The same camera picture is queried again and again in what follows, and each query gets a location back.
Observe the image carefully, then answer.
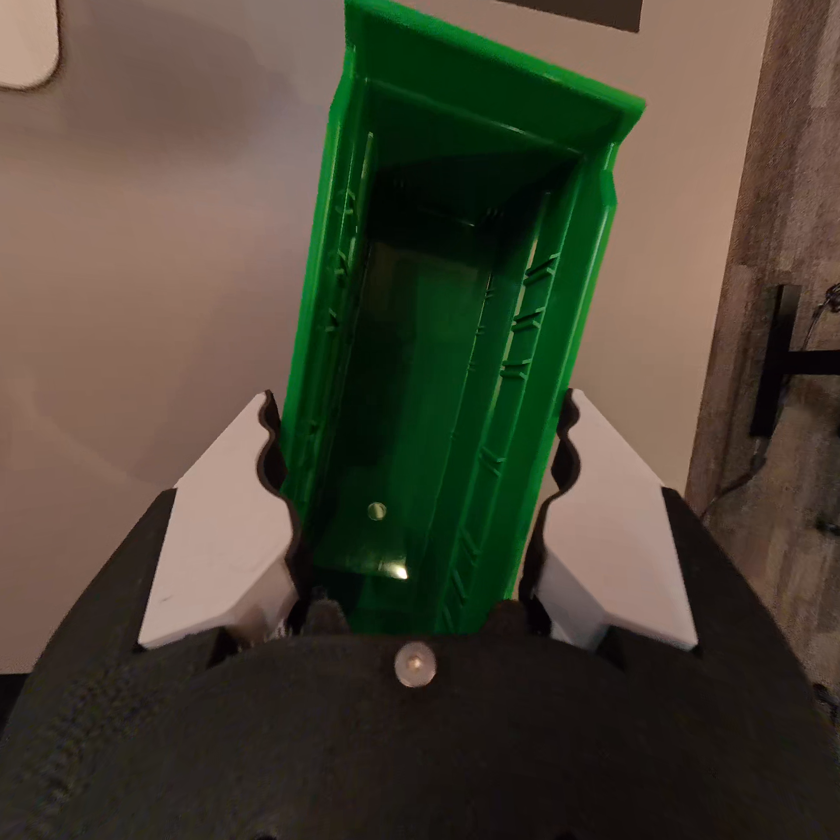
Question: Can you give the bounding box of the white rounded base plate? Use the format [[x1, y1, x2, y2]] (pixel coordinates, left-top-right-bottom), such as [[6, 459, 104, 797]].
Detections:
[[0, 0, 61, 91]]

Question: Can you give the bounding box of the black metal desk foot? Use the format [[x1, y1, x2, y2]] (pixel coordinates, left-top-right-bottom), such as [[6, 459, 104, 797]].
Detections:
[[750, 283, 840, 439]]

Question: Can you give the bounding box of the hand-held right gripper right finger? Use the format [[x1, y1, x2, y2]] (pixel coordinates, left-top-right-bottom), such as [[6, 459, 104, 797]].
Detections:
[[525, 388, 698, 652]]

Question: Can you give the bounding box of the green plastic bin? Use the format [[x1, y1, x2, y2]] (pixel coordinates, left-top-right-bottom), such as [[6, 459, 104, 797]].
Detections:
[[279, 0, 647, 634]]

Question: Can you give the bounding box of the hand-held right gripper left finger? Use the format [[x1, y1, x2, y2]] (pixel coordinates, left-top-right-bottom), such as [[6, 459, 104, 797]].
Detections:
[[136, 390, 304, 651]]

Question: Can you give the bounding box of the thin black cable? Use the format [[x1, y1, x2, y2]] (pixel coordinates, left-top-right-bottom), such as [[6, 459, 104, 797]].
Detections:
[[696, 449, 769, 519]]

